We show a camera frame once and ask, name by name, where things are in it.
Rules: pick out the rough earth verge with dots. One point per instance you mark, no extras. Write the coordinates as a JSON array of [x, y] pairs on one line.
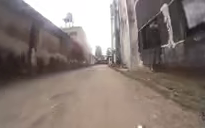
[[176, 86]]

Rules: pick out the weathered brick wall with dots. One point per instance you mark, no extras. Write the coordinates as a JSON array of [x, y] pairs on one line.
[[23, 46]]

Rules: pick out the dark grey wall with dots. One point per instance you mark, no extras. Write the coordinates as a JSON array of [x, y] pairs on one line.
[[186, 40]]

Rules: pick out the pale concrete pillar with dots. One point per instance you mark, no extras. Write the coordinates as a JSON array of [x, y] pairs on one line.
[[129, 36]]

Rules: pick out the brown dirt road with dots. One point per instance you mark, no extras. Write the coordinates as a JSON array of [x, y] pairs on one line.
[[96, 100]]

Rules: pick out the distant trees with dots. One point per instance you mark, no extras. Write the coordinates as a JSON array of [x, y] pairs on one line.
[[100, 52]]

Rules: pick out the pale building with water tank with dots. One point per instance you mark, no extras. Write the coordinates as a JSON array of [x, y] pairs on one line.
[[77, 36]]

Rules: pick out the grey pole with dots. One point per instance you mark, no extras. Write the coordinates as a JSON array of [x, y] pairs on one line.
[[114, 33]]

